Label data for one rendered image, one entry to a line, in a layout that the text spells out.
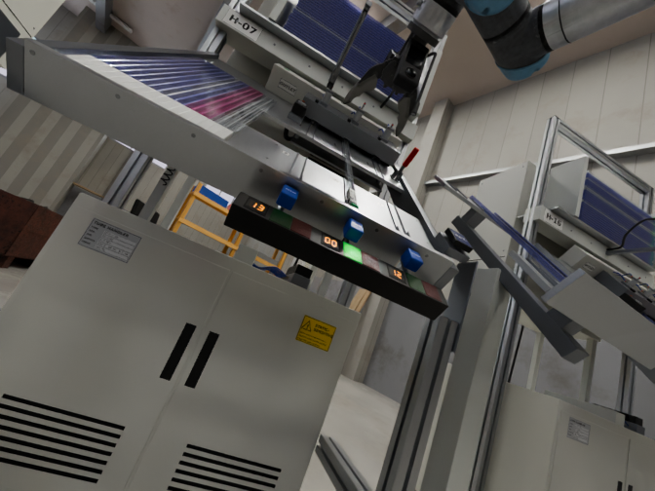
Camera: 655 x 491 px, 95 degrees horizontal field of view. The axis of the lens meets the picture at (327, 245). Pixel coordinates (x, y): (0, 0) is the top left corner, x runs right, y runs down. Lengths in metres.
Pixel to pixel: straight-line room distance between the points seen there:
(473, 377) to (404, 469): 0.26
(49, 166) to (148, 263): 9.39
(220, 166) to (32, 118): 9.94
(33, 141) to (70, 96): 9.69
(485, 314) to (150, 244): 0.76
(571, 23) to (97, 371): 1.02
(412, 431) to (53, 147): 10.02
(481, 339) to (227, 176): 0.61
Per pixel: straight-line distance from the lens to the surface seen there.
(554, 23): 0.68
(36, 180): 10.07
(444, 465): 0.78
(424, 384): 0.56
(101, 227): 0.79
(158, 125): 0.49
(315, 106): 0.97
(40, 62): 0.56
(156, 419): 0.79
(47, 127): 10.31
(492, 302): 0.78
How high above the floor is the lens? 0.54
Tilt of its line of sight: 15 degrees up
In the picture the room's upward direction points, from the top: 22 degrees clockwise
